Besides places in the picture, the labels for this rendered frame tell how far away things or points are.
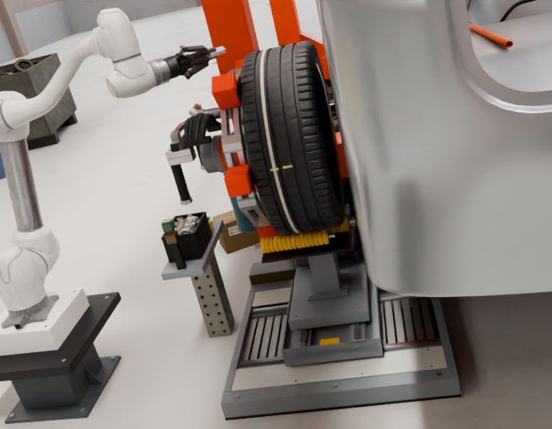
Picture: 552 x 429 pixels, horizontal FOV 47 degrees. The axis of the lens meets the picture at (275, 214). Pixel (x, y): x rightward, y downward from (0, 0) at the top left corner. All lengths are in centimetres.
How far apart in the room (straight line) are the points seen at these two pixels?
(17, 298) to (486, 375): 174
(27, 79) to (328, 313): 525
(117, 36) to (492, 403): 171
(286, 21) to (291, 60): 247
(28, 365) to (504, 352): 174
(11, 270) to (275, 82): 123
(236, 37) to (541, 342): 163
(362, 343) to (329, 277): 30
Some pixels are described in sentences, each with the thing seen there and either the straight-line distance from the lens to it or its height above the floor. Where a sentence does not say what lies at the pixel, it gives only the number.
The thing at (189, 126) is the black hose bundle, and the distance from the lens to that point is 212.
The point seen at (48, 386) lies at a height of 12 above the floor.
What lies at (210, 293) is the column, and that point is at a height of 22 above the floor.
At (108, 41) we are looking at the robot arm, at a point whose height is 133.
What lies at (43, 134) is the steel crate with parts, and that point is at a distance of 718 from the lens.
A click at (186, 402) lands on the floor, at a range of 254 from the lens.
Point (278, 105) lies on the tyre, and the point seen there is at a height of 105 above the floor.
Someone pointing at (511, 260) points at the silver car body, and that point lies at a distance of 128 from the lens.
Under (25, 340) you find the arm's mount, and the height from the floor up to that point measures 36.
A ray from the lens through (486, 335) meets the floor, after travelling 255.
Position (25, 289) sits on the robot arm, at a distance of 259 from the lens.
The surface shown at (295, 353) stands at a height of 14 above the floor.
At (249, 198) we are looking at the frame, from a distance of 208.
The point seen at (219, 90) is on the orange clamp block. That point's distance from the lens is 201.
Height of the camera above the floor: 153
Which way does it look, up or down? 23 degrees down
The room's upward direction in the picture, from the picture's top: 14 degrees counter-clockwise
